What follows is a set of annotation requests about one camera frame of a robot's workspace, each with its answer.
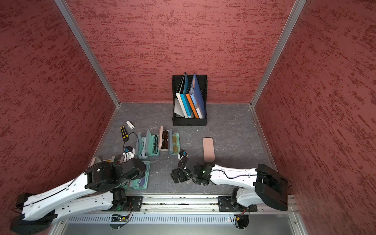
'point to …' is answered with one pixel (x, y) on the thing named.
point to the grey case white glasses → (141, 146)
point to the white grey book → (179, 108)
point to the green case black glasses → (152, 144)
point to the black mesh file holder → (179, 120)
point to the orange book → (191, 104)
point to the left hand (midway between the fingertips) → (139, 171)
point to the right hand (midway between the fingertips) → (179, 176)
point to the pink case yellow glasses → (96, 160)
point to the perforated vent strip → (182, 218)
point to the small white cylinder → (129, 125)
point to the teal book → (185, 94)
